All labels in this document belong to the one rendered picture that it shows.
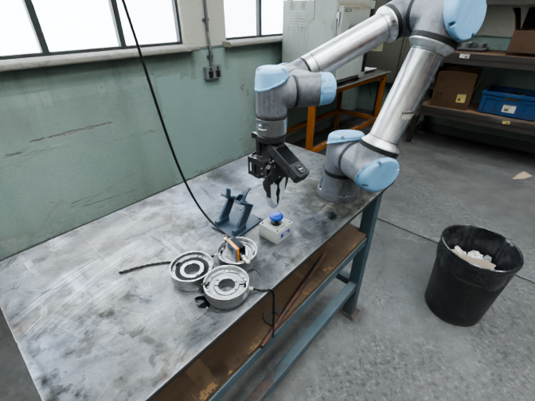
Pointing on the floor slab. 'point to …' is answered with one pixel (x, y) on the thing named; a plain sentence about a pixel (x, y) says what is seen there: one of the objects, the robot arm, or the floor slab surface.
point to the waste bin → (470, 274)
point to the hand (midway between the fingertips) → (276, 204)
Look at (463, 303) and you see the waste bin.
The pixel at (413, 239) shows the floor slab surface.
